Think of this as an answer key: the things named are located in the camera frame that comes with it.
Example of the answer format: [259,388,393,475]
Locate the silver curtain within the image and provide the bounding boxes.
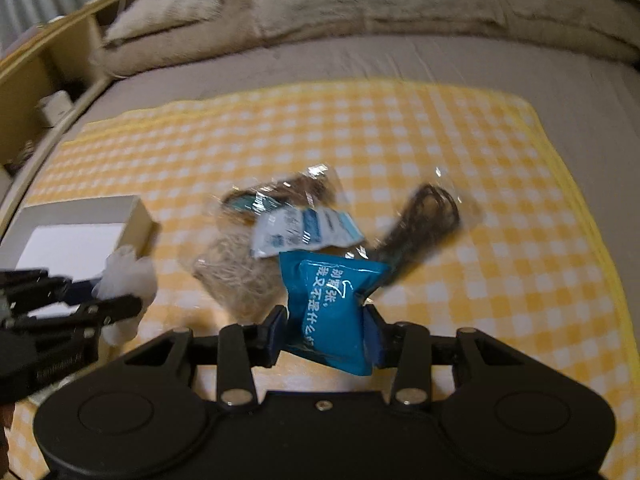
[0,0,52,58]

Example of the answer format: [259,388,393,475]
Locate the clear bag beige fibre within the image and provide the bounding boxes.
[192,234,292,325]

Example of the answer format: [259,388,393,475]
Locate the clear bag brown teal cords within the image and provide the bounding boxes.
[220,162,346,227]

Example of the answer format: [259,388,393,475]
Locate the beige rolled comforter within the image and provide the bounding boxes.
[91,15,640,83]

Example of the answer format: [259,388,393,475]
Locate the grey mattress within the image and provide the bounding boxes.
[75,35,640,171]

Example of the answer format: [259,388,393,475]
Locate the wooden bedside shelf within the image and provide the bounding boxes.
[0,0,144,221]

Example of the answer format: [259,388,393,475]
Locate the blue snack packet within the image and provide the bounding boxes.
[277,250,391,376]

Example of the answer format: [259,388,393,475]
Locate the white fluffy scrunchie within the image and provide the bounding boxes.
[92,246,159,347]

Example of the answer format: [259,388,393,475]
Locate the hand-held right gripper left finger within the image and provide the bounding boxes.
[117,305,291,406]

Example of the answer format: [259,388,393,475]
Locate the white tissue box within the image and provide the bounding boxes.
[37,91,74,129]

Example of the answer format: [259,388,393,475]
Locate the grey cardboard box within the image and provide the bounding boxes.
[0,195,162,313]

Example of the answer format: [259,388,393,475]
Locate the yellow checked blanket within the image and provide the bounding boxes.
[0,77,640,480]

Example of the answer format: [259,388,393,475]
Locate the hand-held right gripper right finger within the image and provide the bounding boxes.
[362,305,531,406]

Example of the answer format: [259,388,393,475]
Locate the white and blue packet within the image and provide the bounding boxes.
[250,207,364,260]

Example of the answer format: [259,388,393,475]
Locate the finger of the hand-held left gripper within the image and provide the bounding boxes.
[0,295,146,343]
[0,268,103,322]

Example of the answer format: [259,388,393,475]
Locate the clear bag dark cord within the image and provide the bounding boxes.
[359,167,485,287]

